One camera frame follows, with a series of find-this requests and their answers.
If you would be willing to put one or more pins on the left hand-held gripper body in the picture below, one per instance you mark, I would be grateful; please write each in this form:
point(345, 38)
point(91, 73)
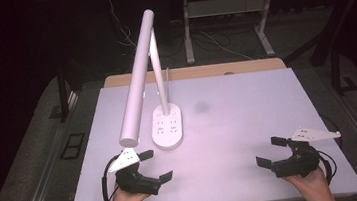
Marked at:
point(135, 182)

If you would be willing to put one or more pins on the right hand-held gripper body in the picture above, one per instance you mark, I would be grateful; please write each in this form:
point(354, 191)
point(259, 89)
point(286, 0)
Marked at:
point(302, 163)

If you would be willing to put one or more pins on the white desk lamp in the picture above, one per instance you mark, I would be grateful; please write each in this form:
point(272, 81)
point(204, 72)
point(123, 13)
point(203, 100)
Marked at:
point(166, 132)

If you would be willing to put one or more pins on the person's right hand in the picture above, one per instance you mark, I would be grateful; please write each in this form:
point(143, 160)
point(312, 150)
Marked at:
point(312, 185)

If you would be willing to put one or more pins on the black metal stand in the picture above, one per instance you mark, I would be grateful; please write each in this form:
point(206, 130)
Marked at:
point(335, 70)
point(62, 92)

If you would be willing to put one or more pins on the black floor socket frame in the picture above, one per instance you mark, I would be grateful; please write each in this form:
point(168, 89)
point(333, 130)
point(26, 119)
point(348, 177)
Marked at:
point(65, 147)

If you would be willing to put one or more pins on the grey metal desk frame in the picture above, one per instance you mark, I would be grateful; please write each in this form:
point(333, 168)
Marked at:
point(223, 7)

